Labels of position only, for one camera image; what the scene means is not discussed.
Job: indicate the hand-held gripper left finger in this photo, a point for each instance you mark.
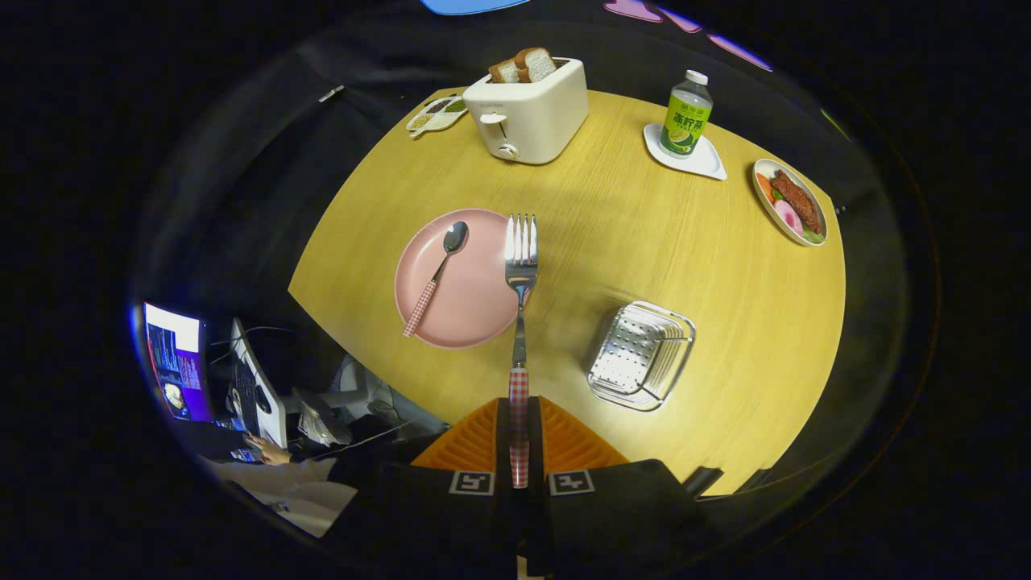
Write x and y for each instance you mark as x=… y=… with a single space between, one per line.
x=435 y=507

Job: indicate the white coaster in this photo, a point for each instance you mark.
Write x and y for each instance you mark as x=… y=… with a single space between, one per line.
x=709 y=161

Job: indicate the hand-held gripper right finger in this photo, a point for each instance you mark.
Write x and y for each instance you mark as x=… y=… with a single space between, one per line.
x=596 y=507

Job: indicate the small bread slice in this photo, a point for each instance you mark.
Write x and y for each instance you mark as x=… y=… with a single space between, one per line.
x=504 y=72

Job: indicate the white plate of food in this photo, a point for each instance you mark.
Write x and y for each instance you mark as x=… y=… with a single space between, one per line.
x=793 y=205

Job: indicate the grey office chair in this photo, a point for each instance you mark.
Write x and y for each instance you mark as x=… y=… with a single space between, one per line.
x=354 y=403

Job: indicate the large bread slice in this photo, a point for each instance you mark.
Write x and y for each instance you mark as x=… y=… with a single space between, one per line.
x=538 y=64

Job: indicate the white laptop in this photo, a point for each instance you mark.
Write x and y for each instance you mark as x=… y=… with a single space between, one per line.
x=266 y=395

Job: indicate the lit computer monitor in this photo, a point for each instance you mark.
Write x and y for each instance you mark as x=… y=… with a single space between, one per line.
x=177 y=362

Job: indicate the white toaster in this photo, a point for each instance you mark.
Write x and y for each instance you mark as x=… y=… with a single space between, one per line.
x=532 y=113

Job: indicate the green label drink bottle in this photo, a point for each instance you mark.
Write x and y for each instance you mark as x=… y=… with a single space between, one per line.
x=685 y=117

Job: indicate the silver cloth clip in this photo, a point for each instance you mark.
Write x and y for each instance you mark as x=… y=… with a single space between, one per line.
x=331 y=93

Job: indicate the white divided condiment dish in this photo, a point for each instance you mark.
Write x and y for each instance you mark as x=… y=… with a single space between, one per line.
x=435 y=117

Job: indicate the pink plate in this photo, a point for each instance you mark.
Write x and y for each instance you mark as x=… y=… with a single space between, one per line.
x=475 y=298

